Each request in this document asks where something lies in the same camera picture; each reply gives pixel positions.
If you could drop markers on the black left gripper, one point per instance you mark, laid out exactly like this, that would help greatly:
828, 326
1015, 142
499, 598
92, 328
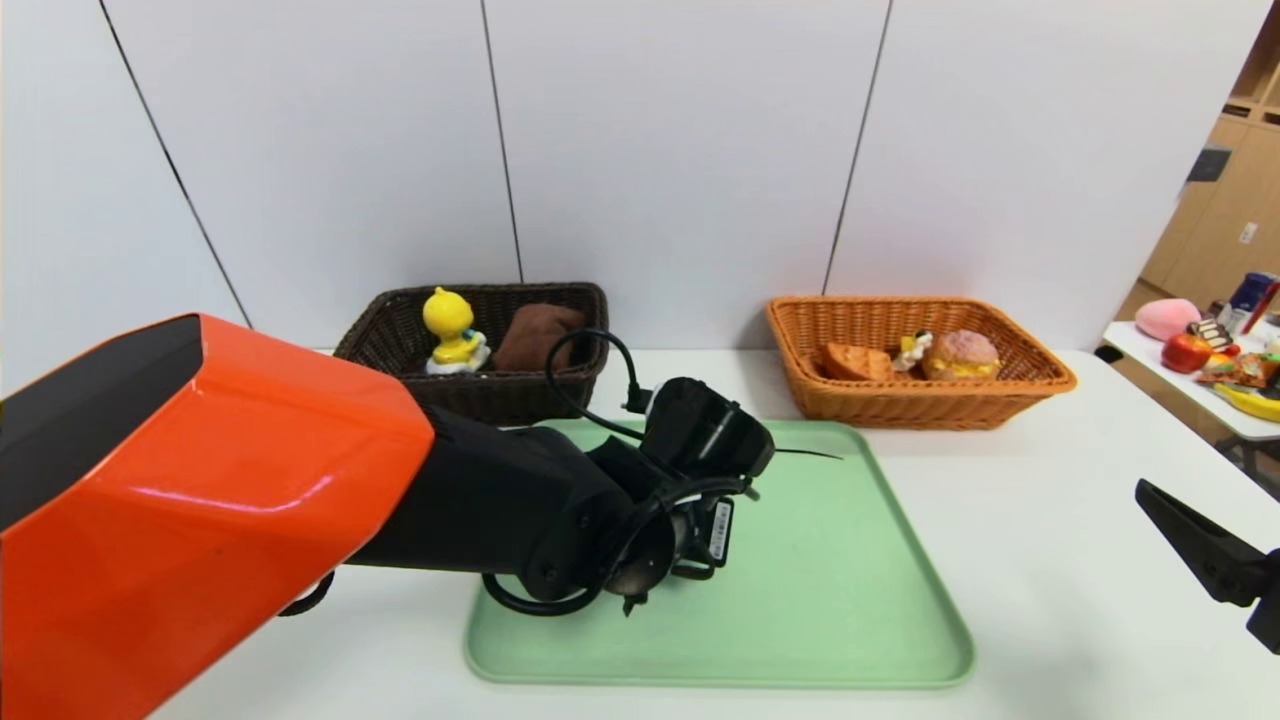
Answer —
719, 531

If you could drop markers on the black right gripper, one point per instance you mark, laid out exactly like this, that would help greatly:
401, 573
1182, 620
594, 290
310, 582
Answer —
1268, 610

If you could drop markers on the toy waffle slice with cream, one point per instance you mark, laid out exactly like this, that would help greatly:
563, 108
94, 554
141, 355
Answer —
855, 362

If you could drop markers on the brown towel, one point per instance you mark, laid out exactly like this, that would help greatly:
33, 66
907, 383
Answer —
535, 335

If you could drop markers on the toy cream puff bun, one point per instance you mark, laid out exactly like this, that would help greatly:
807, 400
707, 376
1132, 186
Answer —
965, 350

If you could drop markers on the yellow duck toy car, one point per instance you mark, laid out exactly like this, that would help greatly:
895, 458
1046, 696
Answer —
450, 320

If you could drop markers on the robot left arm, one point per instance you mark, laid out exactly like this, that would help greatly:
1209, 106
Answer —
200, 500

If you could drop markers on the orange wicker basket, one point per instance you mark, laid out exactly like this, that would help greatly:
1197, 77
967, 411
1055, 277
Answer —
900, 408

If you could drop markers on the dark brown wicker basket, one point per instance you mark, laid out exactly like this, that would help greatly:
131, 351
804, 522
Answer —
500, 395

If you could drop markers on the light green plastic tray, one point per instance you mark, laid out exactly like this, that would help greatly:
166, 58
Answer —
830, 580

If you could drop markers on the yellow toy banana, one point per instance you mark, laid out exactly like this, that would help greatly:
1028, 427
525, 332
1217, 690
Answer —
1250, 405

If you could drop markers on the colourful snack packet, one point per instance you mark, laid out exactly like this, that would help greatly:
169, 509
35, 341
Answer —
1240, 372

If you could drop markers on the red toy apple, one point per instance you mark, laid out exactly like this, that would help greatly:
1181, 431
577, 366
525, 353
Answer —
1183, 355

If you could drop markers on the white side table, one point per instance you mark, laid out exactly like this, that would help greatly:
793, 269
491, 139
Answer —
1140, 352

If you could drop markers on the chocolate striped cake piece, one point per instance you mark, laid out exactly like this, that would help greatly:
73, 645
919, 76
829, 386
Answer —
1208, 335

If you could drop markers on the pink round plush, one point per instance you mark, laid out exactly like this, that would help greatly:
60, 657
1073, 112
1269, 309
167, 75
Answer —
1165, 320

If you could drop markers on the light wooden cabinet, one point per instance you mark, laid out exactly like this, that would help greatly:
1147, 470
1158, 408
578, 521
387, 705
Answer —
1230, 200

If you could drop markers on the white wall socket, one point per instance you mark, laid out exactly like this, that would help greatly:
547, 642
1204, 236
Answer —
1246, 235

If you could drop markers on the dark grey wall box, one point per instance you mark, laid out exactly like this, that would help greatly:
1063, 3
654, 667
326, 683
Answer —
1207, 167

